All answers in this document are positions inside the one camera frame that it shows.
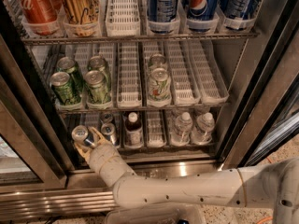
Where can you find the empty white tray far right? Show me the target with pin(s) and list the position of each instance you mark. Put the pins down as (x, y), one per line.
(207, 73)

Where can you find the empty white tray middle shelf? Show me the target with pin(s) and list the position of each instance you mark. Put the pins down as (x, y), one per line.
(129, 90)

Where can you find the fridge door left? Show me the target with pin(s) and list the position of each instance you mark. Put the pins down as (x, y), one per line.
(29, 122)

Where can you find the fridge door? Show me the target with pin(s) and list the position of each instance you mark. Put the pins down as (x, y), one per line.
(29, 122)
(264, 87)

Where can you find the clear water bottle left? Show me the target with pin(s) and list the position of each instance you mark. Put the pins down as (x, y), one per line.
(182, 126)

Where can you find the green can front left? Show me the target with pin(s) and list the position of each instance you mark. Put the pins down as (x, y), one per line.
(64, 88)

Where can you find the dark juice bottle white cap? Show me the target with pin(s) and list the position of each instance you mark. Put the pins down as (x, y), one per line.
(134, 131)

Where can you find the silver redbull can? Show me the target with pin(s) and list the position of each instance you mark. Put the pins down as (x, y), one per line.
(107, 117)
(108, 130)
(83, 136)

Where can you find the empty white tray bottom shelf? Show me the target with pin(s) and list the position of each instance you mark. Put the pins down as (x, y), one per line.
(155, 129)

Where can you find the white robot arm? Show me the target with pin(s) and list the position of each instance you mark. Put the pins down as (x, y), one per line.
(274, 186)

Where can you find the white floral can back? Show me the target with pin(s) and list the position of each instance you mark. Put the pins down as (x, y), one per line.
(156, 61)

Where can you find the silver redbull can back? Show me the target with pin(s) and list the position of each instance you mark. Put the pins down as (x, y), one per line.
(107, 117)

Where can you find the clear plastic bin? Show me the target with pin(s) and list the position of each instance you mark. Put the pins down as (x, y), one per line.
(170, 213)

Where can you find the clear water bottle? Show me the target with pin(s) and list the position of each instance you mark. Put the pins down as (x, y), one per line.
(202, 129)
(182, 126)

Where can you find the empty white tray shelf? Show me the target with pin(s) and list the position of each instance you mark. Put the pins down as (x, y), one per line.
(129, 90)
(122, 18)
(155, 129)

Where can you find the blue pepsi can middle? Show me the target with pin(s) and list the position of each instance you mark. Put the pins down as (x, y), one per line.
(200, 13)

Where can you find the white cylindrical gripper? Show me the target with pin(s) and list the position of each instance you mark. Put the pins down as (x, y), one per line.
(99, 155)

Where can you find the silver redbull can front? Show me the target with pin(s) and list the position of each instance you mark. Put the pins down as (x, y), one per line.
(108, 130)

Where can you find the blue pepsi can left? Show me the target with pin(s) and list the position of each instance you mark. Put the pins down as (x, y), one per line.
(161, 14)

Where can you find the gold la croix can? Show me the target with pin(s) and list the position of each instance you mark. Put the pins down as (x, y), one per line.
(82, 14)

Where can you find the white floral can front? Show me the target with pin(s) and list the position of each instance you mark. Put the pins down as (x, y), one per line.
(159, 85)

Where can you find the empty white tray middle right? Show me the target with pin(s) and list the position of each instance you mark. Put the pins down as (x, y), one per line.
(184, 87)

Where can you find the clear water bottle right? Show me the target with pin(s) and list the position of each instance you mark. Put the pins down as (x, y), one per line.
(202, 129)

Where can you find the green can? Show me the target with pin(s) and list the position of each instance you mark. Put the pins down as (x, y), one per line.
(64, 88)
(71, 67)
(97, 87)
(99, 63)

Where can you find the red coca-cola can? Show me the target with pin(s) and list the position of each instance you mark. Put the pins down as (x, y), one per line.
(41, 13)

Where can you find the green can back left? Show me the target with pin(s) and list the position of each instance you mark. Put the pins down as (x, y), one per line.
(71, 67)

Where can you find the fridge door right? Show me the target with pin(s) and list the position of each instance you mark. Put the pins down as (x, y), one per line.
(264, 87)

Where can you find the empty white tray top shelf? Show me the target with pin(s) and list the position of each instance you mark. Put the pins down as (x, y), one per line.
(122, 18)

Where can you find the white floral can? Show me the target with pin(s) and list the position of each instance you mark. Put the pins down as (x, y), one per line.
(159, 85)
(156, 61)

